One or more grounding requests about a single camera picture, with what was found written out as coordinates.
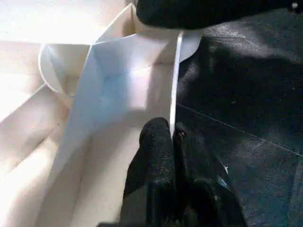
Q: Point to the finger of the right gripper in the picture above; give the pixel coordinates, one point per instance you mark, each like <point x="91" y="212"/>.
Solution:
<point x="203" y="12"/>

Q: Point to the white plastic table top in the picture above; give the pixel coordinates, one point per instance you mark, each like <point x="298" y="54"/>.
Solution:
<point x="57" y="118"/>

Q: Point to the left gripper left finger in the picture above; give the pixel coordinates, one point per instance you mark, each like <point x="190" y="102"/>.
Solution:
<point x="151" y="179"/>

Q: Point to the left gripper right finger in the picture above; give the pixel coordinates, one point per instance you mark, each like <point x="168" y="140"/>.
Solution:
<point x="203" y="194"/>

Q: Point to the black work mat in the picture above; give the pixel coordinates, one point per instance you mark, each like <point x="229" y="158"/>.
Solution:
<point x="246" y="118"/>

